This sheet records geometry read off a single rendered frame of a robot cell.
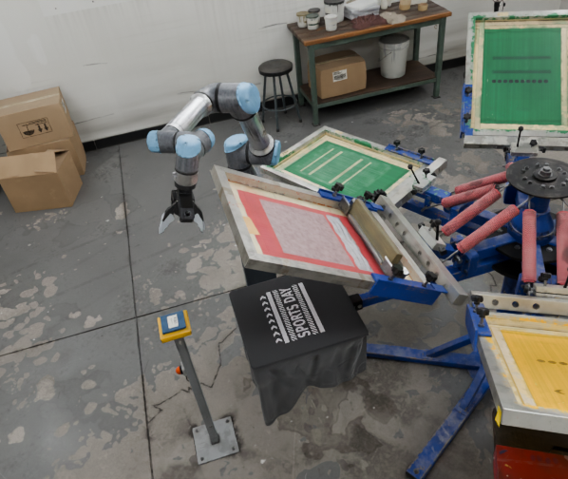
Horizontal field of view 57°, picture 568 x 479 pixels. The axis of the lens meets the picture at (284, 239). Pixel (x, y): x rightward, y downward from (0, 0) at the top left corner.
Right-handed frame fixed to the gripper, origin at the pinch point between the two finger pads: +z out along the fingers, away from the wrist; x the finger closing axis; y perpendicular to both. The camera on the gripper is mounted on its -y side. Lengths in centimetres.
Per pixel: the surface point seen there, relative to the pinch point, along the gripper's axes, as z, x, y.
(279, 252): -4.5, -29.9, -17.2
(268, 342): 45, -36, -12
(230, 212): -11.2, -15.1, -3.0
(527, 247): -7, -130, -23
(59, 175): 139, 57, 282
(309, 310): 39, -56, -2
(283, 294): 41, -49, 11
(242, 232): -11.7, -16.5, -15.3
